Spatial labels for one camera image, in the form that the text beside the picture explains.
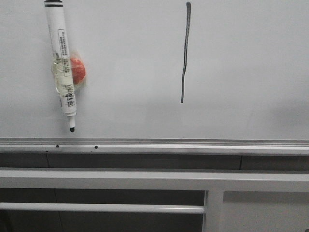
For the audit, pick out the red round magnet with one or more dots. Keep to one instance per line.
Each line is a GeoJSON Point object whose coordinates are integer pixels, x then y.
{"type": "Point", "coordinates": [78, 70]}

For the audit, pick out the white black whiteboard marker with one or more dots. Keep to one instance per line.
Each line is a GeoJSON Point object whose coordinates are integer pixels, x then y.
{"type": "Point", "coordinates": [61, 65]}

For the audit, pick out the black marker stroke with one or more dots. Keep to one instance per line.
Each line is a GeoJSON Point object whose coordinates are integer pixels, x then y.
{"type": "Point", "coordinates": [187, 30]}

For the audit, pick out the white round stand crossbar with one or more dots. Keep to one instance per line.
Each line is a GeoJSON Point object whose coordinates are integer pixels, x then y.
{"type": "Point", "coordinates": [130, 208]}

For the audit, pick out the white metal stand frame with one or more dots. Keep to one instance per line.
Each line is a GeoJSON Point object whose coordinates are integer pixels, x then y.
{"type": "Point", "coordinates": [213, 184]}

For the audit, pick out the whiteboard with aluminium frame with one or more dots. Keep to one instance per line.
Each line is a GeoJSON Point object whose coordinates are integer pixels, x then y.
{"type": "Point", "coordinates": [246, 82]}

